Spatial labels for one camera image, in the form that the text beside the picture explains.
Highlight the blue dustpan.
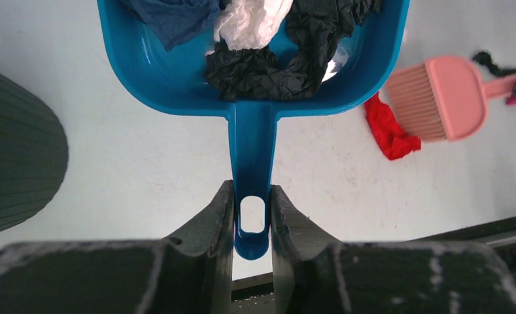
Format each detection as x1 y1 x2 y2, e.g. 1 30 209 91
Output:
96 0 411 262

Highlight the small dark blue scrap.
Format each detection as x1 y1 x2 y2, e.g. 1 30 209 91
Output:
203 1 383 101

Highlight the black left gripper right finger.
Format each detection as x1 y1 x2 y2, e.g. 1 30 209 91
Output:
270 186 516 313

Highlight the pink paper scrap right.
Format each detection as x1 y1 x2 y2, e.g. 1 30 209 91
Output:
506 96 516 106

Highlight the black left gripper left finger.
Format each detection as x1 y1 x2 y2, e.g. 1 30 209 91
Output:
0 181 234 313

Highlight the black plastic bin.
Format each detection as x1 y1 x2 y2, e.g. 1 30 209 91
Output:
0 73 69 232

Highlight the pink hand brush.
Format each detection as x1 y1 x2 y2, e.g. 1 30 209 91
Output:
384 56 516 141

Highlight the black paper scrap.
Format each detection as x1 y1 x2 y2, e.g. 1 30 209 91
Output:
472 51 516 78

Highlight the large dark blue scrap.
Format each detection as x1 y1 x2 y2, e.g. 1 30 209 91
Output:
120 0 221 51

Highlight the white paper scrap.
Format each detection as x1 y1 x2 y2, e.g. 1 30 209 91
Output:
213 0 293 51

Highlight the red paper scrap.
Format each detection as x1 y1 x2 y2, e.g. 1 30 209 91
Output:
364 92 422 161

